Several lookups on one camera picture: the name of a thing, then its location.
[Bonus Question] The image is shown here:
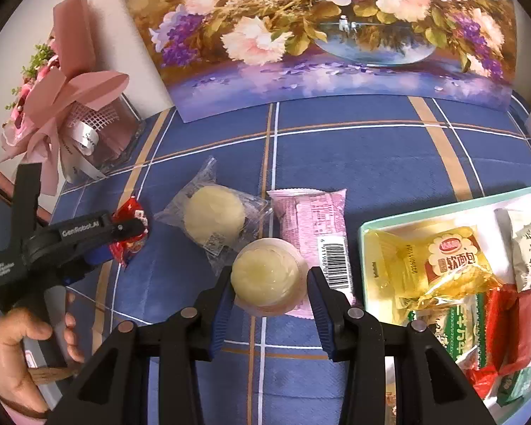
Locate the long orange-red snack packet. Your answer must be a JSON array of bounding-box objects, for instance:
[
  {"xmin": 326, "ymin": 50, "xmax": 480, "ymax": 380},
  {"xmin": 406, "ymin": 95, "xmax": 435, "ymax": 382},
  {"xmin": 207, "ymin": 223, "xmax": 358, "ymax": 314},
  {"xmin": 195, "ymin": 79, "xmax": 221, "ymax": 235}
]
[{"xmin": 464, "ymin": 285, "xmax": 520, "ymax": 401}]

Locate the pink flower bouquet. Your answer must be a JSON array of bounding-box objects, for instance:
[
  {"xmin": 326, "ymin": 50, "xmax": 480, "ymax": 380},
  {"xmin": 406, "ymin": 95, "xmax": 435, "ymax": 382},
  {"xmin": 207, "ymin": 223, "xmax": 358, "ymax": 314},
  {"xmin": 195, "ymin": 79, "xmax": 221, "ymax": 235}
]
[{"xmin": 0, "ymin": 0, "xmax": 131, "ymax": 198}]

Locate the yellow bread packet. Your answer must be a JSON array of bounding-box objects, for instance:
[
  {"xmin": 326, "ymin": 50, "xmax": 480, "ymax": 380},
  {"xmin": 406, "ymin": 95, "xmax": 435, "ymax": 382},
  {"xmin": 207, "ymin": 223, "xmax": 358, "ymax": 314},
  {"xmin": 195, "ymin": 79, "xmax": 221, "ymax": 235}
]
[{"xmin": 364, "ymin": 226, "xmax": 503, "ymax": 326}]

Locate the white and beige snack packet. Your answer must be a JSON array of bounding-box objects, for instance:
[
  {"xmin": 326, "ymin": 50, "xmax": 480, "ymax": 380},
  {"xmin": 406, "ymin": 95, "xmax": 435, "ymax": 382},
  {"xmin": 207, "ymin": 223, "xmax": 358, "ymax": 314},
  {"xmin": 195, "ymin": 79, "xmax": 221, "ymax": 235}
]
[{"xmin": 496, "ymin": 208, "xmax": 531, "ymax": 293}]

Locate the person's left hand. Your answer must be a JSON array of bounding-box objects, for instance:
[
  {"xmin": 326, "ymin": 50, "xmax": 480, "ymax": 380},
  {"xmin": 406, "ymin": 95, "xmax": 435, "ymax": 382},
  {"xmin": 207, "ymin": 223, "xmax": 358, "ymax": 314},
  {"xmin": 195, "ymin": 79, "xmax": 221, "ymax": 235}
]
[{"xmin": 0, "ymin": 292, "xmax": 87, "ymax": 419}]

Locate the blue plaid tablecloth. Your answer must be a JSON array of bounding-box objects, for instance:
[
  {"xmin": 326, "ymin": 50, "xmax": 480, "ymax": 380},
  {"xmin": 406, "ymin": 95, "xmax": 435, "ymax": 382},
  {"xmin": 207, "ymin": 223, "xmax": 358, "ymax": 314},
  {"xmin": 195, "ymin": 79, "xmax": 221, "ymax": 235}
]
[{"xmin": 48, "ymin": 91, "xmax": 531, "ymax": 425}]

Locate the clear dark plastic box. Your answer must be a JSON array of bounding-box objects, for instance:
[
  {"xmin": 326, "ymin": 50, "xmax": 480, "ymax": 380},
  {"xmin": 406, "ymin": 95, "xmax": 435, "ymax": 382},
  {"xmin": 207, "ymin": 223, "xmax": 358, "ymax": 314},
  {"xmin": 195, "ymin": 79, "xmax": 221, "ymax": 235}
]
[{"xmin": 62, "ymin": 93, "xmax": 148, "ymax": 182}]

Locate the pink snack packet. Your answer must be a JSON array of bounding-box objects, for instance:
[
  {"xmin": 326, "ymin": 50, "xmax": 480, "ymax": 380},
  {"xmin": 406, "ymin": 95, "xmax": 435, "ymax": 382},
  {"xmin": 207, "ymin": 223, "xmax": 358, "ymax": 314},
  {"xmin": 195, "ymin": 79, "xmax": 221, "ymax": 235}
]
[{"xmin": 265, "ymin": 188, "xmax": 359, "ymax": 319}]

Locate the floral painting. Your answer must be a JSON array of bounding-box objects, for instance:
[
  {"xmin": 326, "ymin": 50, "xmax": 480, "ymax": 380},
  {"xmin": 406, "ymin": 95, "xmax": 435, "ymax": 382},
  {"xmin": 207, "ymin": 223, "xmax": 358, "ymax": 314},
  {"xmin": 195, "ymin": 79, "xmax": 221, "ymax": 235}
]
[{"xmin": 110, "ymin": 0, "xmax": 520, "ymax": 124}]

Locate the small red snack packet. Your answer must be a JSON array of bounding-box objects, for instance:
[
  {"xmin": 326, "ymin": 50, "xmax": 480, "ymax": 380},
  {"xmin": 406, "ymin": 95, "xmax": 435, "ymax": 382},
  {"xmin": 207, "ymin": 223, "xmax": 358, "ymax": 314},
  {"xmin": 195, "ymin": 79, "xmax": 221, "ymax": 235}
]
[{"xmin": 108, "ymin": 195, "xmax": 150, "ymax": 268}]

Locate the dark green snack packet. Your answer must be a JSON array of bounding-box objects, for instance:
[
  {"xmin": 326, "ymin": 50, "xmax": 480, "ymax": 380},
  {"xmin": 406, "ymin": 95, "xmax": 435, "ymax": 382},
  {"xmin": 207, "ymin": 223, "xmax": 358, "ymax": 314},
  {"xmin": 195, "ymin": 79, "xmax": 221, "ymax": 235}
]
[{"xmin": 496, "ymin": 365, "xmax": 531, "ymax": 408}]

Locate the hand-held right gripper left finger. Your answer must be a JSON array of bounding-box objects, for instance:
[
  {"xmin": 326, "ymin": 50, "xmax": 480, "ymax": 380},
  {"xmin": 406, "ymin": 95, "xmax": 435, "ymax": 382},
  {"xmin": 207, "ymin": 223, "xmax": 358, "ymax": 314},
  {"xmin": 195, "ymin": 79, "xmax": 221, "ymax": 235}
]
[{"xmin": 48, "ymin": 266, "xmax": 237, "ymax": 425}]

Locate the pale yellow jelly cup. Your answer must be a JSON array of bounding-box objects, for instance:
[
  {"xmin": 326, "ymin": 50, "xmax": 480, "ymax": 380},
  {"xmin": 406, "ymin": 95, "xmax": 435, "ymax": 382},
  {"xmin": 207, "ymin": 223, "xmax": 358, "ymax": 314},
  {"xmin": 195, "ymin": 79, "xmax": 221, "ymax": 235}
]
[{"xmin": 230, "ymin": 238, "xmax": 308, "ymax": 317}]

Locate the green and white snack packet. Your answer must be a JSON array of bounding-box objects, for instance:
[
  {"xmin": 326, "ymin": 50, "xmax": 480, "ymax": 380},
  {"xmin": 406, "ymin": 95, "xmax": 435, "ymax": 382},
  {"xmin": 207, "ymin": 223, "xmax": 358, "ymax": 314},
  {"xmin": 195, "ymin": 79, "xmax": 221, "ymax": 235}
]
[{"xmin": 407, "ymin": 292, "xmax": 492, "ymax": 364}]

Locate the white tray with teal rim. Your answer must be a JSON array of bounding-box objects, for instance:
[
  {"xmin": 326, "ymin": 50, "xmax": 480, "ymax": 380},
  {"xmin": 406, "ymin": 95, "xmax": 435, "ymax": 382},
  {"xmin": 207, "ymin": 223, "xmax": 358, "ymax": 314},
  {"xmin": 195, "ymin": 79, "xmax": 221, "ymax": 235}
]
[{"xmin": 358, "ymin": 185, "xmax": 531, "ymax": 425}]

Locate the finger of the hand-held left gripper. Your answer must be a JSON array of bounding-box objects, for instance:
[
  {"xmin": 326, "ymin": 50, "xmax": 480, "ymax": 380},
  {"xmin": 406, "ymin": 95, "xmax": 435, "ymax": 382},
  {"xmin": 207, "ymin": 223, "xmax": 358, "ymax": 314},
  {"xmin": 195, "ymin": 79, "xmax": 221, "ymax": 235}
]
[
  {"xmin": 108, "ymin": 217, "xmax": 149, "ymax": 242},
  {"xmin": 83, "ymin": 248, "xmax": 116, "ymax": 272}
]

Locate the clear-wrapped white pastry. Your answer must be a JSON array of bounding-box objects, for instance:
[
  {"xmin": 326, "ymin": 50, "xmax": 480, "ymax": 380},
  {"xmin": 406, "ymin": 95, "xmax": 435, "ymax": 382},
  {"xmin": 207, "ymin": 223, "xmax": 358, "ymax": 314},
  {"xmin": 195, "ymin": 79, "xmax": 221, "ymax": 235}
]
[{"xmin": 154, "ymin": 156, "xmax": 273, "ymax": 257}]

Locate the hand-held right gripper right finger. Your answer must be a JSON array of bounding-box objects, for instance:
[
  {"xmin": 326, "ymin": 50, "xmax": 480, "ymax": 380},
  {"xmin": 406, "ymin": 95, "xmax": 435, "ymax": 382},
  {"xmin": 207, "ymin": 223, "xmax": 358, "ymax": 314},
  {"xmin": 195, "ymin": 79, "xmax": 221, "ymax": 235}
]
[{"xmin": 307, "ymin": 266, "xmax": 498, "ymax": 425}]

